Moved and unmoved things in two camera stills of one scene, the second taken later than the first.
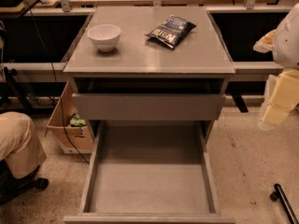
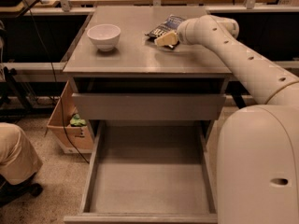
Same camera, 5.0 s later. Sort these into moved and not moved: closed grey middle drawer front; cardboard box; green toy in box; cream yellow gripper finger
Moved: cream yellow gripper finger
Not moved: green toy in box; cardboard box; closed grey middle drawer front
